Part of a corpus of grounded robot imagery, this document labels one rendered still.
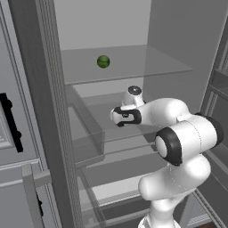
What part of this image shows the green avocado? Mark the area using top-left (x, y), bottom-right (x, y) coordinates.
top-left (96, 54), bottom-right (111, 69)

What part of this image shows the small glass fridge shelf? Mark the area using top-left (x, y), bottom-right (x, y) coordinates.
top-left (79, 91), bottom-right (163, 144)

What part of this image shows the clear fridge drawer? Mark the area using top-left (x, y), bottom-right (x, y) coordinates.
top-left (65, 85), bottom-right (106, 169)

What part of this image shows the large glass fridge shelf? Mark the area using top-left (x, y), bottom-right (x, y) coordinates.
top-left (60, 44), bottom-right (194, 86)

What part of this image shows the grey open fridge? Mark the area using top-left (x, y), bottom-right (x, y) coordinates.
top-left (8, 0), bottom-right (228, 228)

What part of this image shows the grey fridge door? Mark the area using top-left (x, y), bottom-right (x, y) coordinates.
top-left (198, 17), bottom-right (228, 228)

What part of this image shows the grey panelled cupboard door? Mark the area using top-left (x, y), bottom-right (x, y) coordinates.
top-left (0, 0), bottom-right (43, 167)

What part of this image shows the grey lower cupboard door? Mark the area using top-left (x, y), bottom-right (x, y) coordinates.
top-left (0, 159), bottom-right (61, 228)

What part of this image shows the long black handle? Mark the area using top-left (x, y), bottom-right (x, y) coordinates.
top-left (0, 93), bottom-right (24, 154)

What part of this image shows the grey bar handle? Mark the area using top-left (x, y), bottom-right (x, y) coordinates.
top-left (21, 163), bottom-right (53, 228)

